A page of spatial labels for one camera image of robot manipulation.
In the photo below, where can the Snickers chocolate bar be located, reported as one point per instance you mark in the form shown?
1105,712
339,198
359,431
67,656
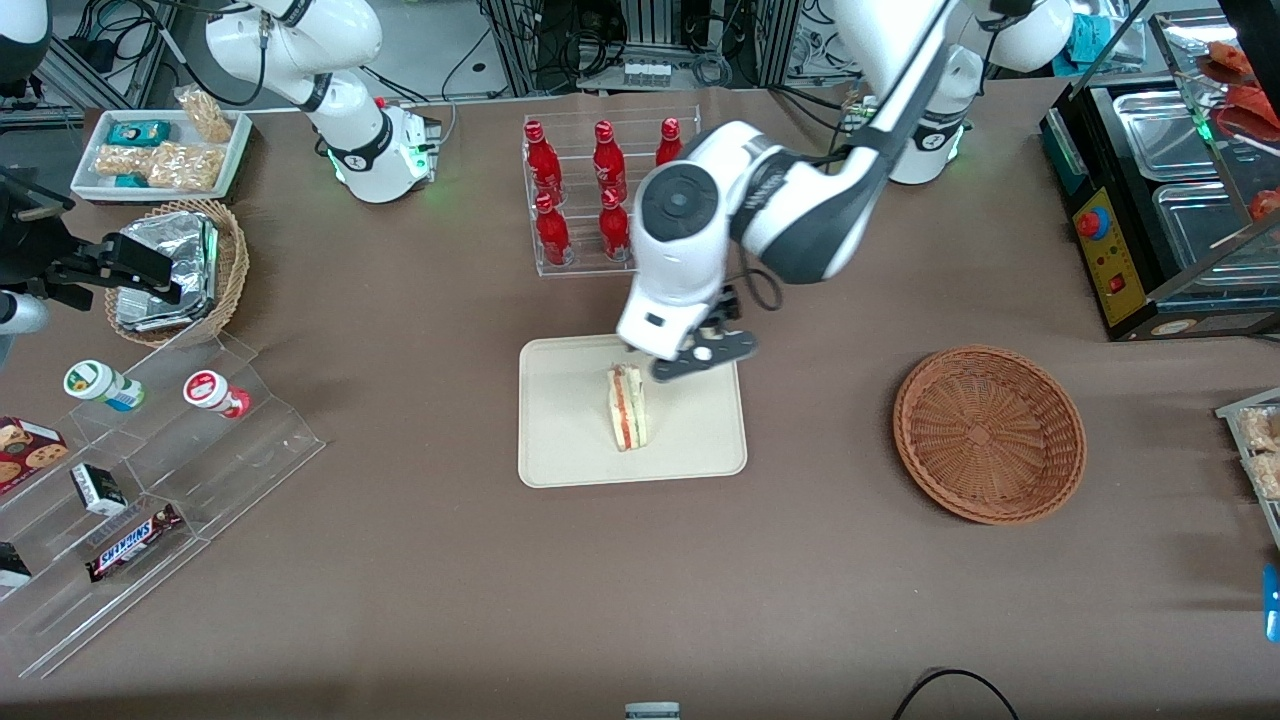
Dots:
132,545

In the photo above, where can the silver foil packet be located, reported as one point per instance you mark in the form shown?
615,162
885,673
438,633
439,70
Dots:
150,315
170,250

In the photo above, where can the grey metal device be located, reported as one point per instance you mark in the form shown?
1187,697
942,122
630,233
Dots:
652,711

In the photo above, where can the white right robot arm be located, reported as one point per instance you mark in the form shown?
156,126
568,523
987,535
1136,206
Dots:
370,165

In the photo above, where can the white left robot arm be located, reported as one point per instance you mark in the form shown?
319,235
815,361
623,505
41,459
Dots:
800,210

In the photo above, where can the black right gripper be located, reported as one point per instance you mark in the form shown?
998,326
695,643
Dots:
38,262

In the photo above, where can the black food display warmer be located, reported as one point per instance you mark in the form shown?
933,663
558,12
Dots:
1050,130

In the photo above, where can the red lid yogurt cup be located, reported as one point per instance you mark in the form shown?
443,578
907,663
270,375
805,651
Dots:
212,392

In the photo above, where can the green lid yogurt cup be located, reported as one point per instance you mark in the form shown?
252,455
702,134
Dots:
95,383

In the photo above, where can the small black white box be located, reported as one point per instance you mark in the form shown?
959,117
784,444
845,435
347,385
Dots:
98,490

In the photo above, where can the steel warmer pan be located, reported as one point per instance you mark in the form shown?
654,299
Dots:
1200,230
1160,130

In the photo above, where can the red cookie box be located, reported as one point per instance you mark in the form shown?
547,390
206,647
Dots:
25,450

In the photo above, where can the beige rectangular tray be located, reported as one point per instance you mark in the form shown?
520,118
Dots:
560,420

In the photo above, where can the orange fried food piece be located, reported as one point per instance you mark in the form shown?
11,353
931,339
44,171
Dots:
1250,115
1225,62
1266,204

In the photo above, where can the white rectangular snack tray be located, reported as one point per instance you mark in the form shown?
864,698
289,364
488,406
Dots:
90,185

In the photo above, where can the clear acrylic bottle rack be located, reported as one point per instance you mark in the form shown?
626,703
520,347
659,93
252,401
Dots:
580,270

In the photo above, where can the teal cloth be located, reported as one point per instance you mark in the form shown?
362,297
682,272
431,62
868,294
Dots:
1088,38

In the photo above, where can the large round wicker basket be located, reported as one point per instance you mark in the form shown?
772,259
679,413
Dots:
985,435

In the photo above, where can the clear acrylic stepped shelf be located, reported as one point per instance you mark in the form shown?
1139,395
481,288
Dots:
250,460

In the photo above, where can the white power strip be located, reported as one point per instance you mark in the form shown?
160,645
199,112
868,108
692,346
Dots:
646,74

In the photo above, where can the red soda bottle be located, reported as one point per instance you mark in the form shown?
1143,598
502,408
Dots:
553,235
612,232
543,165
668,145
608,165

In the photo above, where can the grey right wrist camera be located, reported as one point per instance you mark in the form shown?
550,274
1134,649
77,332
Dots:
20,313

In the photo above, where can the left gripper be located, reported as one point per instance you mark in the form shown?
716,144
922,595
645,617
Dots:
728,310

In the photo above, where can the aluminium frame rack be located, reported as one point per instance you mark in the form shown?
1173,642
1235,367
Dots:
660,30

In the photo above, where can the clear tray with snacks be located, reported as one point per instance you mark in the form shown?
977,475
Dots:
1232,415

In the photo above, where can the clear bag of puffed snack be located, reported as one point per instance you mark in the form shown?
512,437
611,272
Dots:
1266,478
1262,428

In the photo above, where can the black snack packet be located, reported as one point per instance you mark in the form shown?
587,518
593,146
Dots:
12,565

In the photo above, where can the blue plastic object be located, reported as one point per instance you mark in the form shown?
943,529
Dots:
1272,600

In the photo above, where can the clear bag of crackers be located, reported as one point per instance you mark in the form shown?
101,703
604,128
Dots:
205,115
185,168
120,160

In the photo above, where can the triangular sandwich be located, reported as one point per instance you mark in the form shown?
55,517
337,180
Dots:
627,410

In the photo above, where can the small wicker basket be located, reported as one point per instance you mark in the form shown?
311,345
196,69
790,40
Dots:
232,260

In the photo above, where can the small teal snack box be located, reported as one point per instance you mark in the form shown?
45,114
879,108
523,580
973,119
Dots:
132,181

